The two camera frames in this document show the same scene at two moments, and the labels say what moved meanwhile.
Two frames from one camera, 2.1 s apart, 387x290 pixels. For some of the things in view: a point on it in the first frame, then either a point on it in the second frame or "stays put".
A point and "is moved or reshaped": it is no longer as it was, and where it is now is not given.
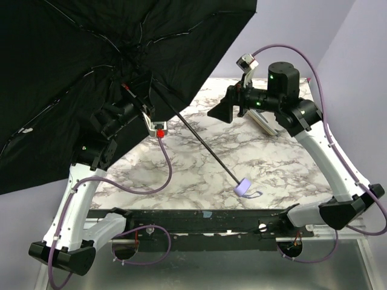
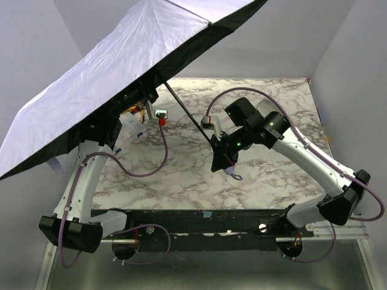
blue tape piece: (207, 214) stays put
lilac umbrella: (59, 58) is moved or reshaped
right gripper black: (239, 101) -> (224, 150)
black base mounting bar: (208, 229) stays put
